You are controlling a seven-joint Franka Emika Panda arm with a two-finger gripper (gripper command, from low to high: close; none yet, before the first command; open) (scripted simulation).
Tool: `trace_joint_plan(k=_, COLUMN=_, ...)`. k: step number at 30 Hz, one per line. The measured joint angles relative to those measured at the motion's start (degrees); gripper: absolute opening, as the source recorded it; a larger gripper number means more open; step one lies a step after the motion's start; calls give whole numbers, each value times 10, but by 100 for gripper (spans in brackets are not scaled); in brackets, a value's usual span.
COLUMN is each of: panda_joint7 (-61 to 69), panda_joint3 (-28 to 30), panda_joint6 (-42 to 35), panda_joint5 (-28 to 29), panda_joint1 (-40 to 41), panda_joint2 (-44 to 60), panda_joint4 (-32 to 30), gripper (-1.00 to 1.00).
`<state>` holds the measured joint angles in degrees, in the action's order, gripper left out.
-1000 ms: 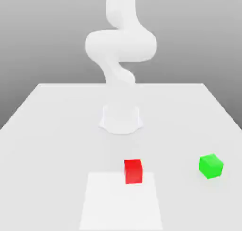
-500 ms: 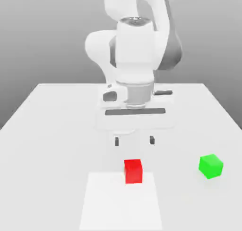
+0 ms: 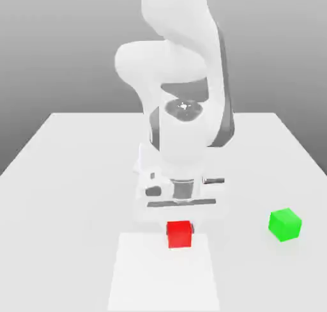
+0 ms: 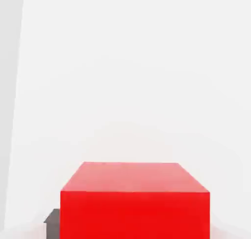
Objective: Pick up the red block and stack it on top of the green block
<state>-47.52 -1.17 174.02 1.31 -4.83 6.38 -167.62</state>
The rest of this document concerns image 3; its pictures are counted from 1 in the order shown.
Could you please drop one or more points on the small green cube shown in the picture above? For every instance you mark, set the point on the small green cube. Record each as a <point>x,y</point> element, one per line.
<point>284,224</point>

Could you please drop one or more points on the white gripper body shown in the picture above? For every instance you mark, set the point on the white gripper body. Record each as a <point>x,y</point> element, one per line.
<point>178,211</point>

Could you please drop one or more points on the small red cube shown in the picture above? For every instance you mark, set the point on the small red cube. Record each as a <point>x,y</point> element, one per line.
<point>179,234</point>

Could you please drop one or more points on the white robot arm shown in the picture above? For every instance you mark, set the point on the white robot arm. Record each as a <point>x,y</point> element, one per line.
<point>178,48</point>

